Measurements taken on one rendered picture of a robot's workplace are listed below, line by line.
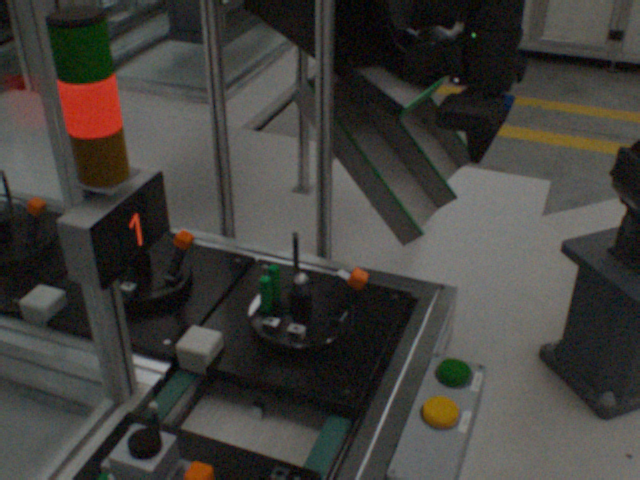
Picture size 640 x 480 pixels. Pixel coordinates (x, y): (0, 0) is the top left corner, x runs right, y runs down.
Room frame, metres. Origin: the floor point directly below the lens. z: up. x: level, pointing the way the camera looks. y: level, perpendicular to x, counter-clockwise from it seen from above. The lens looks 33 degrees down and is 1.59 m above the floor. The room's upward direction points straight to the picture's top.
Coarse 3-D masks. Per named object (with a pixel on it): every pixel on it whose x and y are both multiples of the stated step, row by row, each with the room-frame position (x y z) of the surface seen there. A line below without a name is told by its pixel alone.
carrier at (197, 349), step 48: (240, 288) 0.84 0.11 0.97; (288, 288) 0.81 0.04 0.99; (336, 288) 0.84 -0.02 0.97; (384, 288) 0.84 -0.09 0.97; (192, 336) 0.71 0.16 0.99; (240, 336) 0.73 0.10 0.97; (288, 336) 0.70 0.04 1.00; (336, 336) 0.71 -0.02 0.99; (384, 336) 0.73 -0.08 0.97; (240, 384) 0.66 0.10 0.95; (288, 384) 0.65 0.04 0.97; (336, 384) 0.65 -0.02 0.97
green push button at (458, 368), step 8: (448, 360) 0.69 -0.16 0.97; (456, 360) 0.69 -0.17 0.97; (440, 368) 0.67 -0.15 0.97; (448, 368) 0.67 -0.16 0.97; (456, 368) 0.67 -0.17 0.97; (464, 368) 0.67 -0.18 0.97; (440, 376) 0.66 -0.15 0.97; (448, 376) 0.66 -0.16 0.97; (456, 376) 0.66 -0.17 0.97; (464, 376) 0.66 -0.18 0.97; (456, 384) 0.65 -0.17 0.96
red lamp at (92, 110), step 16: (112, 80) 0.63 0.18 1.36; (64, 96) 0.61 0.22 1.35; (80, 96) 0.61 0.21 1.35; (96, 96) 0.61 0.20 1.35; (112, 96) 0.62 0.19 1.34; (64, 112) 0.62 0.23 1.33; (80, 112) 0.61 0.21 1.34; (96, 112) 0.61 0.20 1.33; (112, 112) 0.62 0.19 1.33; (80, 128) 0.61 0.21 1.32; (96, 128) 0.61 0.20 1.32; (112, 128) 0.62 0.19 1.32
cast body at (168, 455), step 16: (128, 432) 0.47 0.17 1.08; (144, 432) 0.46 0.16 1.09; (160, 432) 0.47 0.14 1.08; (128, 448) 0.44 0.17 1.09; (144, 448) 0.44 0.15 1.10; (160, 448) 0.44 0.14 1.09; (176, 448) 0.46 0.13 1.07; (112, 464) 0.44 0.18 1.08; (128, 464) 0.43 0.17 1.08; (144, 464) 0.43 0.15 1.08; (160, 464) 0.43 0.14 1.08; (176, 464) 0.45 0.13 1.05
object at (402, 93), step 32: (256, 0) 1.05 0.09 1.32; (288, 0) 1.02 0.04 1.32; (352, 0) 1.11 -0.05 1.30; (288, 32) 1.02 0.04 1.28; (352, 32) 1.10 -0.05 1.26; (384, 32) 1.08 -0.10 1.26; (352, 64) 0.97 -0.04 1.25; (384, 64) 1.05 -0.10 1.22; (384, 96) 0.94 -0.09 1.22; (416, 96) 1.00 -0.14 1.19
